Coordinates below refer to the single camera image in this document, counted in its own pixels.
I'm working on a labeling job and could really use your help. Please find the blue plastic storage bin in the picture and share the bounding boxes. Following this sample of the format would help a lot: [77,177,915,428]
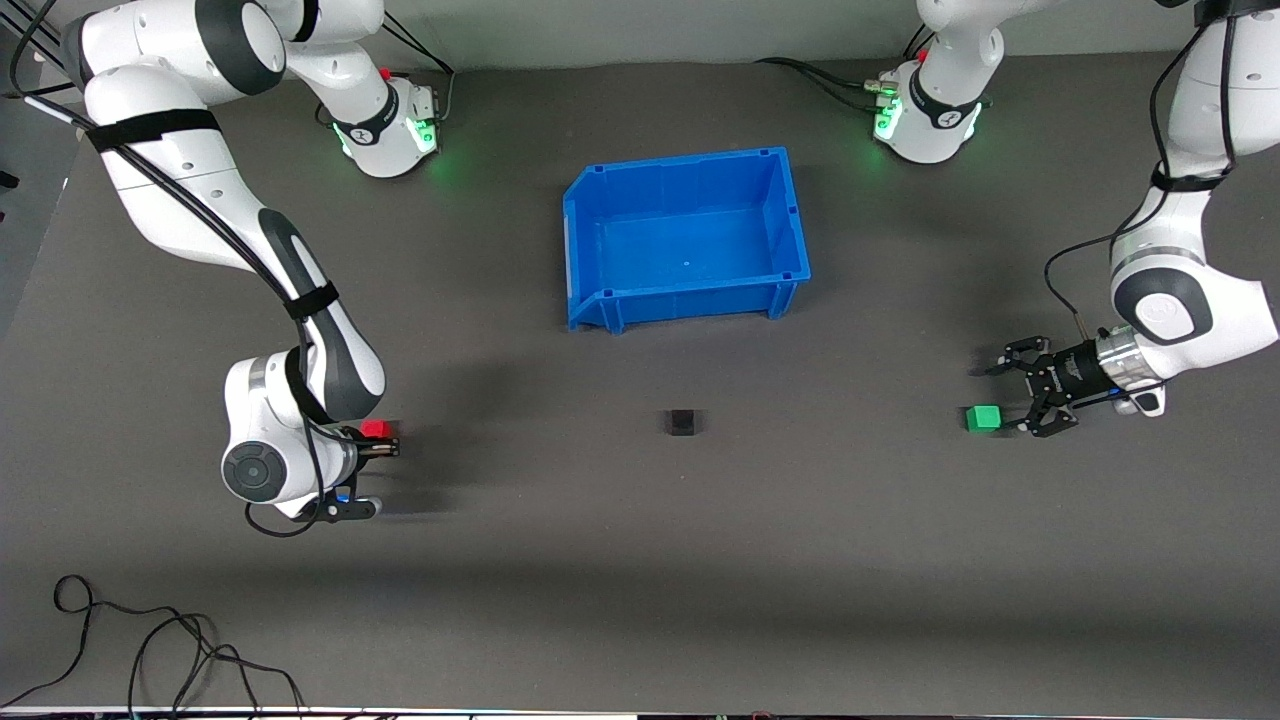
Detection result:
[562,146,812,335]

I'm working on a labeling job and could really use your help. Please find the black right arm base cables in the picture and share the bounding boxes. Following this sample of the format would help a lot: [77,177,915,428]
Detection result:
[372,14,457,127]

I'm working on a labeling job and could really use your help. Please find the black arm base cables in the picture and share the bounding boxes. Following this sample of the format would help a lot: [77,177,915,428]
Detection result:
[372,14,457,127]
[754,24,935,116]

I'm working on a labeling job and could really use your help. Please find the black arm strapped cable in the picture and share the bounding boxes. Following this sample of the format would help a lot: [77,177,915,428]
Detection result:
[1044,0,1241,346]
[8,0,353,539]

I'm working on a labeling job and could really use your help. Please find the black right arm strapped cable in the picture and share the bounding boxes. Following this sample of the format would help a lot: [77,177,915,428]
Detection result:
[8,0,353,539]

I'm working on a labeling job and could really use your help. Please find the thin black loose cable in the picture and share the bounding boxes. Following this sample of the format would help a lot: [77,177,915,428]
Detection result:
[0,575,307,715]

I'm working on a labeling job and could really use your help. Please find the black left arm base cables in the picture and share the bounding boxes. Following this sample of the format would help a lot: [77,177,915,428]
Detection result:
[754,24,935,116]

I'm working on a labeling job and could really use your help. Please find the black left arm strapped cable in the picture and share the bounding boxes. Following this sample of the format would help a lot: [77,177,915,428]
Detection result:
[1044,0,1241,346]

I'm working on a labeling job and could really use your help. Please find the dark gray table mat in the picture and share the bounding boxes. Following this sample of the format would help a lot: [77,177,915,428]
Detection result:
[0,35,1280,714]

